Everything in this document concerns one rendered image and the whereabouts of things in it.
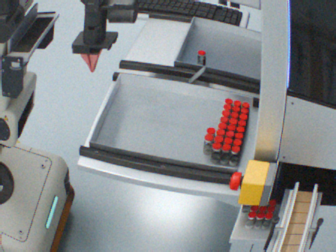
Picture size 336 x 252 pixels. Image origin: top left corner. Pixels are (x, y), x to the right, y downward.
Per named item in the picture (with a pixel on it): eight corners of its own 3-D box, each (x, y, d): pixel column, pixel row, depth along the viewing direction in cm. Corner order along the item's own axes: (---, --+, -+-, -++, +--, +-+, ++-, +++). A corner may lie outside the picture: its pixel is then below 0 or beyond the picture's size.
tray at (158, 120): (252, 108, 193) (253, 97, 191) (235, 179, 174) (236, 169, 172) (119, 83, 198) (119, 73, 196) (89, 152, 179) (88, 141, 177)
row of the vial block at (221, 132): (232, 113, 191) (233, 99, 188) (218, 164, 177) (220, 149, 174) (224, 112, 191) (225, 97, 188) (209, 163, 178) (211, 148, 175)
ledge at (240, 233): (289, 209, 167) (290, 205, 166) (278, 244, 158) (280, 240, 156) (241, 206, 169) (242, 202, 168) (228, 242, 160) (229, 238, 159)
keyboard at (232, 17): (242, 13, 244) (242, 9, 243) (237, 31, 234) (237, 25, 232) (134, -5, 251) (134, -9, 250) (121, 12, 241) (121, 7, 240)
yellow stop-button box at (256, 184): (271, 185, 161) (277, 162, 156) (265, 206, 156) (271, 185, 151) (242, 181, 162) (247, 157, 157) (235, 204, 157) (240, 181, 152)
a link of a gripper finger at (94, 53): (97, 80, 168) (97, 48, 162) (70, 78, 169) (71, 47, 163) (106, 63, 173) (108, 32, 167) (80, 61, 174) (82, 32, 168)
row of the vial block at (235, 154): (249, 117, 190) (250, 103, 187) (237, 167, 177) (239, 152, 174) (241, 115, 190) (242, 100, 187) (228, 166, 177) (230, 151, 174)
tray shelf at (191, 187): (293, 47, 221) (293, 43, 220) (271, 202, 170) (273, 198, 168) (152, 16, 229) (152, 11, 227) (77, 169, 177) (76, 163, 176)
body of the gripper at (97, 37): (109, 52, 162) (110, 28, 158) (70, 51, 164) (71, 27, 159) (118, 37, 167) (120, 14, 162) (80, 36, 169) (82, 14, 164)
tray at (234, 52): (293, 51, 216) (293, 43, 214) (291, 98, 197) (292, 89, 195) (193, 24, 221) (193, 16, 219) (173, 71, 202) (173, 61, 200)
